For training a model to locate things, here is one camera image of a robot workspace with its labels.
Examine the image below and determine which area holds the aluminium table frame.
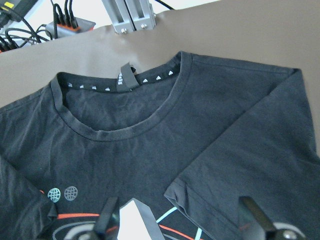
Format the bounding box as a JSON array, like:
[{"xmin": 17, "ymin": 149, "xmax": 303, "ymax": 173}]
[{"xmin": 102, "ymin": 0, "xmax": 156, "ymax": 35}]

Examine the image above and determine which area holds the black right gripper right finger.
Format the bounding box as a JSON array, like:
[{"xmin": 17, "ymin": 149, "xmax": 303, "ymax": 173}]
[{"xmin": 238, "ymin": 196, "xmax": 277, "ymax": 240}]

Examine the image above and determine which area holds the black t-shirt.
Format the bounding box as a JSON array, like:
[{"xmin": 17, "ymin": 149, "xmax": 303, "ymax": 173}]
[{"xmin": 0, "ymin": 51, "xmax": 320, "ymax": 240}]

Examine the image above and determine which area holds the orange grey usb hub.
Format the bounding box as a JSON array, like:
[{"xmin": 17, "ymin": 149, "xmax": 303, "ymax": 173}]
[{"xmin": 56, "ymin": 17, "xmax": 96, "ymax": 38}]

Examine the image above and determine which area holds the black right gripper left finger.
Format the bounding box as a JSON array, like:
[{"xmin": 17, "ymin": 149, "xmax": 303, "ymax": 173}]
[{"xmin": 93, "ymin": 197, "xmax": 119, "ymax": 240}]

